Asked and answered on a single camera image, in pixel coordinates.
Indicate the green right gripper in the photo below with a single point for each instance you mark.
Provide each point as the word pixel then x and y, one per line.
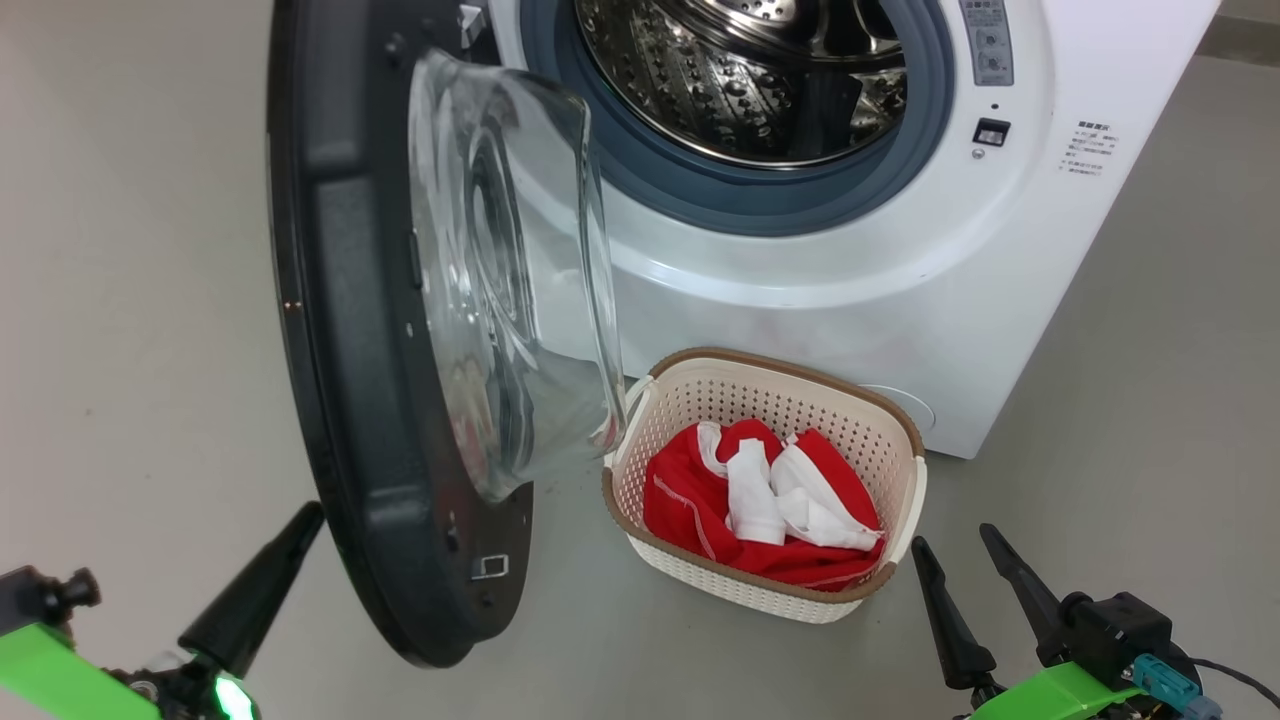
pixel 1060 695

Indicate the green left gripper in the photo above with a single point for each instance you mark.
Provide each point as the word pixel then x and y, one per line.
pixel 60 670

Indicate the red garment white stripe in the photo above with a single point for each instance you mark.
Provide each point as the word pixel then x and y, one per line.
pixel 680 500
pixel 842 470

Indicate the dark round glass washer door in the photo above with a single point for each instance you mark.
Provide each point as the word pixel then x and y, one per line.
pixel 350 300

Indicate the white front-load washing machine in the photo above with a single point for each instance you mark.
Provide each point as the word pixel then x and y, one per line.
pixel 900 320

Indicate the cream perforated basket brown rim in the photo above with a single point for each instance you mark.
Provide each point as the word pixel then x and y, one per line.
pixel 770 385

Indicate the black door latch socket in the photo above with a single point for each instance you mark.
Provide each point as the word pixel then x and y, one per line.
pixel 991 132

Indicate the grey blue door gasket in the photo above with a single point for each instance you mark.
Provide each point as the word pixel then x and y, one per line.
pixel 930 100

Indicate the round white filter cover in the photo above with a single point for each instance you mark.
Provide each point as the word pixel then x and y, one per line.
pixel 905 405

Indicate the small printed text sticker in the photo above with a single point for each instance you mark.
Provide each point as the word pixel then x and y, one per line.
pixel 1090 150

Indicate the grey warning label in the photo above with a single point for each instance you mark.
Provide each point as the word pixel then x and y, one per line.
pixel 987 40

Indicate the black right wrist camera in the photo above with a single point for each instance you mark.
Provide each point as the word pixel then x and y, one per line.
pixel 1125 630

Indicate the teal right camera connector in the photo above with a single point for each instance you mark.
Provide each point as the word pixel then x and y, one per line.
pixel 1170 690

